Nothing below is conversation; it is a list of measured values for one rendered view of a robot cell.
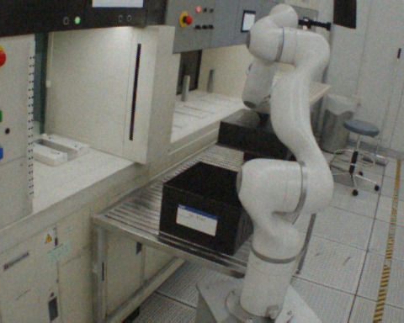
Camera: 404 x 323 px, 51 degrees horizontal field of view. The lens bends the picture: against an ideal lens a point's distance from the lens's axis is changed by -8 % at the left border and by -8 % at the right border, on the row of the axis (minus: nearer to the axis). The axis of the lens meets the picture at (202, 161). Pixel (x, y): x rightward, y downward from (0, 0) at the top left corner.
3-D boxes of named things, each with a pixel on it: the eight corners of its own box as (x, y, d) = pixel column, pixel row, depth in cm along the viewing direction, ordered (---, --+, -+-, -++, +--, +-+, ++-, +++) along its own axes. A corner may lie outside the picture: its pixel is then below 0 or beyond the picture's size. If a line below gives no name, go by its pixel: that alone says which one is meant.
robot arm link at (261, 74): (279, 69, 134) (259, 114, 162) (292, 32, 140) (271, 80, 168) (252, 58, 134) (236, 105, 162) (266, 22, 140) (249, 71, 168)
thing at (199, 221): (156, 230, 152) (161, 183, 146) (194, 202, 176) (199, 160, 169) (231, 257, 141) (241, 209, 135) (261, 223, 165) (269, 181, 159)
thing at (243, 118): (285, 163, 172) (292, 130, 167) (214, 145, 181) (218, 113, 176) (300, 144, 197) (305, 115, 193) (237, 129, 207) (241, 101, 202)
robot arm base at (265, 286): (305, 321, 114) (323, 266, 108) (242, 334, 107) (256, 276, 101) (274, 282, 131) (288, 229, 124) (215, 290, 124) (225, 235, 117)
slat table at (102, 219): (216, 421, 160) (252, 276, 133) (94, 363, 182) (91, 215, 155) (300, 272, 272) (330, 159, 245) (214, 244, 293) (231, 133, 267)
